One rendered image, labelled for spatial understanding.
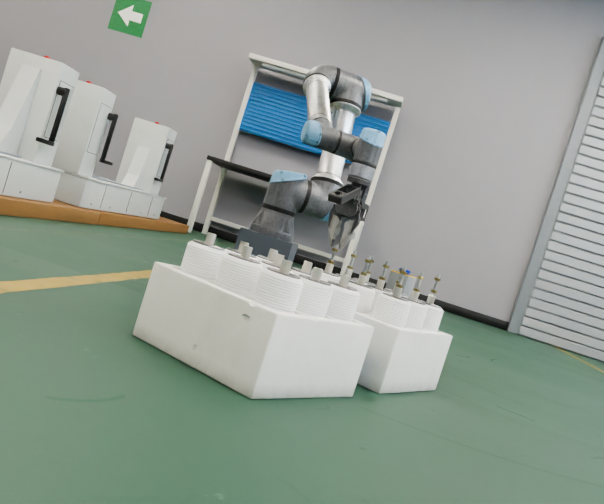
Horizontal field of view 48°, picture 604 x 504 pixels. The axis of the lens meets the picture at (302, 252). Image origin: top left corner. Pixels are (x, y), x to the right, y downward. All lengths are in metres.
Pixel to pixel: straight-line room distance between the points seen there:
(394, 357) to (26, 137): 2.55
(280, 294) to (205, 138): 6.11
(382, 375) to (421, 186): 5.43
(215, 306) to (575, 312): 6.09
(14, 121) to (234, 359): 2.57
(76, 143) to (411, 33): 4.21
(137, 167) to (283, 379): 4.18
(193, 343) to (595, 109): 6.36
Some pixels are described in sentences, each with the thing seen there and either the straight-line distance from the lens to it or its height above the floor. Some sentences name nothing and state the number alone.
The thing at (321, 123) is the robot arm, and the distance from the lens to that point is 2.11.
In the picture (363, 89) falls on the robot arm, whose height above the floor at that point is 0.88.
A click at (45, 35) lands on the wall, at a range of 8.35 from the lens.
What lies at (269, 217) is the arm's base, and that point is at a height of 0.36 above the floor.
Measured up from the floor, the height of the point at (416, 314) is 0.22.
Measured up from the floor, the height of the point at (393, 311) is 0.22.
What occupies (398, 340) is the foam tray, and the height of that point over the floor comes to 0.15.
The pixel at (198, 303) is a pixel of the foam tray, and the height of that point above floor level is 0.13.
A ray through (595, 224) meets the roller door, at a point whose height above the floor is 1.28.
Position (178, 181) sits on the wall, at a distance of 7.48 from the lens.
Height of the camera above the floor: 0.35
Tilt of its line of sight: 2 degrees down
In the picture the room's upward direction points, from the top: 18 degrees clockwise
